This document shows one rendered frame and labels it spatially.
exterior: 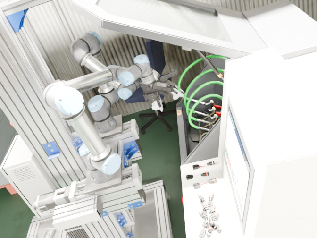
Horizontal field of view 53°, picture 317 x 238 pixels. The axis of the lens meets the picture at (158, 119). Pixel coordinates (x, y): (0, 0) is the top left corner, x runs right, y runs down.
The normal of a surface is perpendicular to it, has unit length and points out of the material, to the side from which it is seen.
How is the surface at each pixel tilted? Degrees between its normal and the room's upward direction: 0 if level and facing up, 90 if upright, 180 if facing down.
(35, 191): 90
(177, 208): 0
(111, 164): 97
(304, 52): 90
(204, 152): 90
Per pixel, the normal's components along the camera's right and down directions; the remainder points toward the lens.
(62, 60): 0.09, 0.54
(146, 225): -0.29, -0.79
